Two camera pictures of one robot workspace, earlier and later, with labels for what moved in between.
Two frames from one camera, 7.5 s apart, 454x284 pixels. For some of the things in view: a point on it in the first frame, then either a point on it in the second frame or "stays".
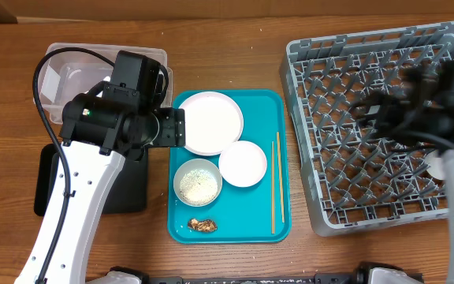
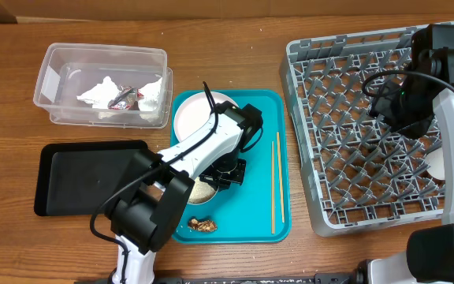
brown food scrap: (204, 225) stays
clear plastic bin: (63, 75) stays
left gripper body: (171, 129) → (228, 169)
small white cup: (435, 158) stays
